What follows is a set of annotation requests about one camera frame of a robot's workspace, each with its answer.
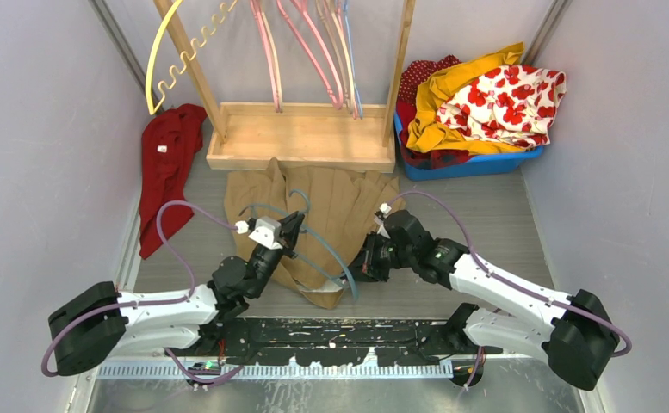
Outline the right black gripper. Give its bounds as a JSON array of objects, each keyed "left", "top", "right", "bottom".
[{"left": 340, "top": 231, "right": 416, "bottom": 283}]

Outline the tan brown skirt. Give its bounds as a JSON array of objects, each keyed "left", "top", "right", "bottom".
[{"left": 224, "top": 158, "right": 405, "bottom": 310}]

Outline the teal blue wire hanger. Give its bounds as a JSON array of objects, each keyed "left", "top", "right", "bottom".
[{"left": 238, "top": 203, "right": 360, "bottom": 302}]

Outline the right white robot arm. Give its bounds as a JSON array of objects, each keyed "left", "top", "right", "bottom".
[{"left": 350, "top": 210, "right": 619, "bottom": 391}]

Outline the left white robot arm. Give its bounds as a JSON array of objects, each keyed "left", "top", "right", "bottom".
[{"left": 41, "top": 211, "right": 305, "bottom": 377}]

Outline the wooden hanger rack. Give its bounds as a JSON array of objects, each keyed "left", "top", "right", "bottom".
[{"left": 144, "top": 1, "right": 415, "bottom": 173}]

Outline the pink hanger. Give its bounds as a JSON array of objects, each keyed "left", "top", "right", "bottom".
[
  {"left": 276, "top": 0, "right": 347, "bottom": 112},
  {"left": 249, "top": 0, "right": 283, "bottom": 113}
]

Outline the yellow wavy hanger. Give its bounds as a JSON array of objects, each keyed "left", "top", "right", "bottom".
[{"left": 144, "top": 0, "right": 238, "bottom": 117}]

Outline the beige hanger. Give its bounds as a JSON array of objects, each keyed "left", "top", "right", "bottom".
[{"left": 315, "top": 1, "right": 360, "bottom": 120}]

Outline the light blue hanger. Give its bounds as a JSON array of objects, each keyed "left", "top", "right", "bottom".
[{"left": 341, "top": 0, "right": 364, "bottom": 120}]

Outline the yellow garment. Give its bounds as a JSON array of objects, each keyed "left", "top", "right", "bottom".
[{"left": 406, "top": 41, "right": 527, "bottom": 156}]

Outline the blue plastic bin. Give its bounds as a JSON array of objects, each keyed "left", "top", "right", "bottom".
[{"left": 393, "top": 111, "right": 545, "bottom": 182}]

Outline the dark red garment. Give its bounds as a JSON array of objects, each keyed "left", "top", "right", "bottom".
[{"left": 139, "top": 104, "right": 208, "bottom": 259}]

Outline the red polka dot garment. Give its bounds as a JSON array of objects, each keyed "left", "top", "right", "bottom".
[{"left": 397, "top": 55, "right": 461, "bottom": 106}]

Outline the white red floral garment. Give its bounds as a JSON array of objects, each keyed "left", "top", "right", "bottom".
[{"left": 436, "top": 65, "right": 567, "bottom": 156}]

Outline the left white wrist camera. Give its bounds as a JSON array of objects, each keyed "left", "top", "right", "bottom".
[{"left": 235, "top": 216, "right": 283, "bottom": 250}]

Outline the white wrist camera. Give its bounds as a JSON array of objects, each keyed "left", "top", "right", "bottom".
[
  {"left": 235, "top": 216, "right": 283, "bottom": 250},
  {"left": 375, "top": 202, "right": 392, "bottom": 238}
]

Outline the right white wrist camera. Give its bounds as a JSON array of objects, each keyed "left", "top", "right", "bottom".
[{"left": 375, "top": 202, "right": 392, "bottom": 238}]

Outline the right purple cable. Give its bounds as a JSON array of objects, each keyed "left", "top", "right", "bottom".
[{"left": 385, "top": 190, "right": 634, "bottom": 391}]

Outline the purple cable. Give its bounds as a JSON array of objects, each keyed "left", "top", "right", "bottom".
[
  {"left": 385, "top": 190, "right": 634, "bottom": 391},
  {"left": 40, "top": 200, "right": 246, "bottom": 391}
]

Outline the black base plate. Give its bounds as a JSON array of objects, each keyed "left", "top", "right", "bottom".
[{"left": 179, "top": 317, "right": 476, "bottom": 367}]

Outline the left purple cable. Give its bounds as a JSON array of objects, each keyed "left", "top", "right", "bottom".
[{"left": 40, "top": 200, "right": 246, "bottom": 391}]

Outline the white slotted cable duct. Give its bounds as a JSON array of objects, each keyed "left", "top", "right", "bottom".
[{"left": 96, "top": 361, "right": 454, "bottom": 380}]

